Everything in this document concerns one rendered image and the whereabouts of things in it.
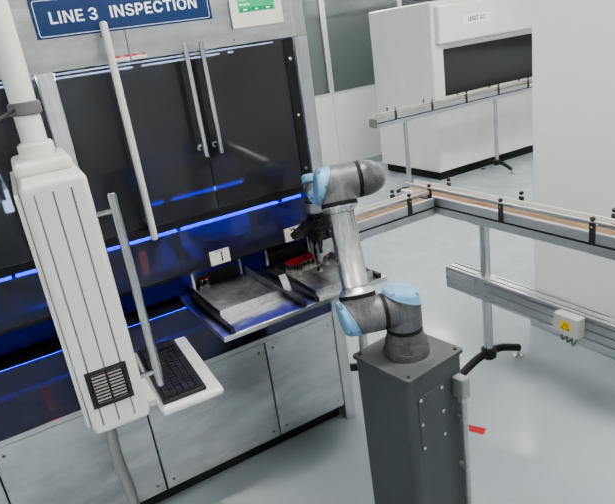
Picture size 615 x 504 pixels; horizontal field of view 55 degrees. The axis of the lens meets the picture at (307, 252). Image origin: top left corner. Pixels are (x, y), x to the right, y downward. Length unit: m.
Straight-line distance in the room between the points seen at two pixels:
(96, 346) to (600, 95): 2.46
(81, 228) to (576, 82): 2.41
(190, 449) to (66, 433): 0.52
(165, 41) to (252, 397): 1.50
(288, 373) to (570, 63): 1.99
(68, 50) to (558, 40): 2.23
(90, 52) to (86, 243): 0.77
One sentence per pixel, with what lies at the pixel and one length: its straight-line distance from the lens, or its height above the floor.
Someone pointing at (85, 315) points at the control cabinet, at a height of 1.17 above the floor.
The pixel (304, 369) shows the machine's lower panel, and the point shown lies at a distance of 2.78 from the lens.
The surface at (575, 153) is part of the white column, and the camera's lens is 3.29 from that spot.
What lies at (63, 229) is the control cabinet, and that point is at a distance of 1.66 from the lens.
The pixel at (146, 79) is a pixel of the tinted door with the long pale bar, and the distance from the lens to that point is 2.25.
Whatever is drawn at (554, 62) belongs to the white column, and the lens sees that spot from 3.30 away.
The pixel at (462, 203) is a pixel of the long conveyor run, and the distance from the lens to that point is 2.99.
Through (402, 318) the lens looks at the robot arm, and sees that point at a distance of 1.86.
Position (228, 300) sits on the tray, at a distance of 2.33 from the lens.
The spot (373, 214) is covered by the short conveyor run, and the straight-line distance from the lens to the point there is 2.95.
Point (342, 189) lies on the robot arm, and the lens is 1.81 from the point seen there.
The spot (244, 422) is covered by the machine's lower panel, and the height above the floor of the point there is 0.24.
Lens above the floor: 1.80
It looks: 20 degrees down
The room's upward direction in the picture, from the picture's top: 8 degrees counter-clockwise
